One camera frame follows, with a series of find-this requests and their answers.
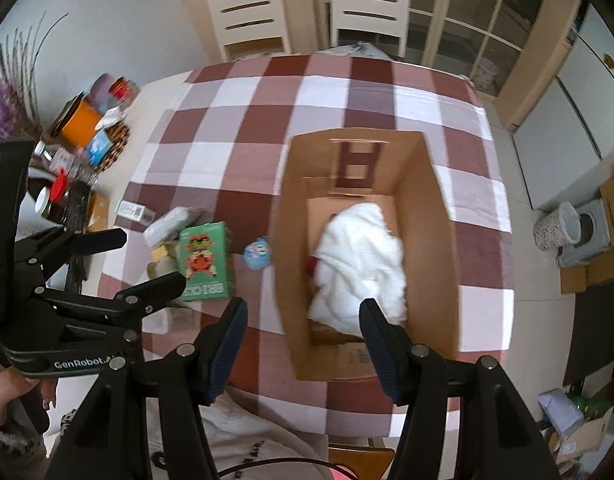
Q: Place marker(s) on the cream slatted chair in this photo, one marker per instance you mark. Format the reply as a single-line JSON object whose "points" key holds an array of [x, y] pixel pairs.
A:
{"points": [[369, 0], [247, 10]]}

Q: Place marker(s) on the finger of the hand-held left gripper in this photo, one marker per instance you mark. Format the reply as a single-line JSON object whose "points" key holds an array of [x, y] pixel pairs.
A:
{"points": [[87, 241], [147, 292]]}

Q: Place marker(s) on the orange cylinder container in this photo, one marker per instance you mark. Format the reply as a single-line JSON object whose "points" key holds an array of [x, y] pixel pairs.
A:
{"points": [[79, 122]]}

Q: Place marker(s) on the green toy bricks box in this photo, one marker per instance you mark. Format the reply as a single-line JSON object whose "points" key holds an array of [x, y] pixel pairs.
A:
{"points": [[207, 260]]}

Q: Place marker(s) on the red lid jar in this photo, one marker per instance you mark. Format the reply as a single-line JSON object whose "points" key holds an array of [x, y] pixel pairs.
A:
{"points": [[59, 186]]}

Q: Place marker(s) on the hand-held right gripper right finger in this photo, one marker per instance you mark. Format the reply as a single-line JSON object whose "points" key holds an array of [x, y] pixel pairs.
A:
{"points": [[383, 360]]}

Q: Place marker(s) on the person's light sweater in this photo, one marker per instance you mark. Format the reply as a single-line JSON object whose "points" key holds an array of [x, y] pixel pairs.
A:
{"points": [[247, 435]]}

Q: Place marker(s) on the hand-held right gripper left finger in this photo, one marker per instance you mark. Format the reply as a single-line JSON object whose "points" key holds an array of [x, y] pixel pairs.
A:
{"points": [[226, 355]]}

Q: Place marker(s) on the brown cardboard box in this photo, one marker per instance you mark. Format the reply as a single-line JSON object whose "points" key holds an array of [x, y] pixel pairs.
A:
{"points": [[437, 260]]}

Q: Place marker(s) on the person's left hand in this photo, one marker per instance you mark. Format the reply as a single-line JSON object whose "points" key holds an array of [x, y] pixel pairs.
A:
{"points": [[12, 386]]}

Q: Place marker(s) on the small brown box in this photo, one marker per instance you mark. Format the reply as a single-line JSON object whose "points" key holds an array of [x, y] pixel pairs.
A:
{"points": [[98, 212]]}

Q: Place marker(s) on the red can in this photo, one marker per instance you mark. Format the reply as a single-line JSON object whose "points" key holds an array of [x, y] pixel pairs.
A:
{"points": [[123, 90]]}

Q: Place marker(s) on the white cabinet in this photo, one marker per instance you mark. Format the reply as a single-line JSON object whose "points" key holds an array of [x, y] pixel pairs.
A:
{"points": [[562, 135]]}

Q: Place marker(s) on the white crumpled cloth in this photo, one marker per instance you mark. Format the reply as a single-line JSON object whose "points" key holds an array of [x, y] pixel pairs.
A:
{"points": [[359, 265]]}

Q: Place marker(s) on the person's left forearm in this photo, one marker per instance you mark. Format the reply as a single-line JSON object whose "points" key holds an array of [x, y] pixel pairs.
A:
{"points": [[9, 452]]}

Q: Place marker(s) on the blue white bag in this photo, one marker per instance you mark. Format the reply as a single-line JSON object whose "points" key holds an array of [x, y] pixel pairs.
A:
{"points": [[557, 410]]}

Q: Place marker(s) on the yellow cube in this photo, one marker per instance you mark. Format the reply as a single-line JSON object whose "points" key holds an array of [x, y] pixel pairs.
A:
{"points": [[164, 252]]}

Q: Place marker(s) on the orange stool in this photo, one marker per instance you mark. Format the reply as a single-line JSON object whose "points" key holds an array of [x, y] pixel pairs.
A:
{"points": [[359, 460]]}

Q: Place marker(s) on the blue tissue pack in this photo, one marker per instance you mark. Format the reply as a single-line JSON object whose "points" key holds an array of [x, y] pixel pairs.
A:
{"points": [[98, 147]]}

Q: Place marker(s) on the purple cup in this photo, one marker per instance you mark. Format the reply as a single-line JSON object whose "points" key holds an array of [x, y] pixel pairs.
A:
{"points": [[101, 90]]}

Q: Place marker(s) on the woven brown trivet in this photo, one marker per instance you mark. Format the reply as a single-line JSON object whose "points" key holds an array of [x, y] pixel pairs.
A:
{"points": [[118, 147]]}

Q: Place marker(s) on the clear plastic bottle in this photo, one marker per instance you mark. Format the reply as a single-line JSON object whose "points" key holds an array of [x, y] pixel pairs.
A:
{"points": [[72, 165]]}

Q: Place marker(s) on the white soft packet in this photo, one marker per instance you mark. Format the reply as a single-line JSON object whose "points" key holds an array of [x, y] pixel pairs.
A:
{"points": [[172, 225]]}

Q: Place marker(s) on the brown checkered tablecloth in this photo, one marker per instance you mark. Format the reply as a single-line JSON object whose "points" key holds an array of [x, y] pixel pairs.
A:
{"points": [[247, 120]]}

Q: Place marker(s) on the white crumpled tissue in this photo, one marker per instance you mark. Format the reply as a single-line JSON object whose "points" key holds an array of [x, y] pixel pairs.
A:
{"points": [[109, 119]]}

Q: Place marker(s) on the blue plush toy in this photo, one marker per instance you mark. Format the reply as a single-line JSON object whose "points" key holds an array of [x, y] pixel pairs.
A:
{"points": [[258, 255]]}

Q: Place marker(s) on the glass door wooden cabinet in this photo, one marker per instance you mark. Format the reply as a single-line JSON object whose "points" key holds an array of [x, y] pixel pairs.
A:
{"points": [[487, 20]]}

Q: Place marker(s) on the patterned waste bin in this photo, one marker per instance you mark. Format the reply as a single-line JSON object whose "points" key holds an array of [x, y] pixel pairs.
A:
{"points": [[552, 230]]}

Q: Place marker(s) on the purple dried flowers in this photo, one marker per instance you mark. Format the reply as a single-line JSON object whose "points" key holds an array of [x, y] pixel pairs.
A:
{"points": [[7, 100]]}

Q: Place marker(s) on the small white printed box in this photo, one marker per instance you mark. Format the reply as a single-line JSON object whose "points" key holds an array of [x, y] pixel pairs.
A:
{"points": [[134, 211]]}

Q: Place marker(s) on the grey plastic stool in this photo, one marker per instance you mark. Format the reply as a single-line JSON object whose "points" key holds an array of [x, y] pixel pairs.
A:
{"points": [[594, 232]]}

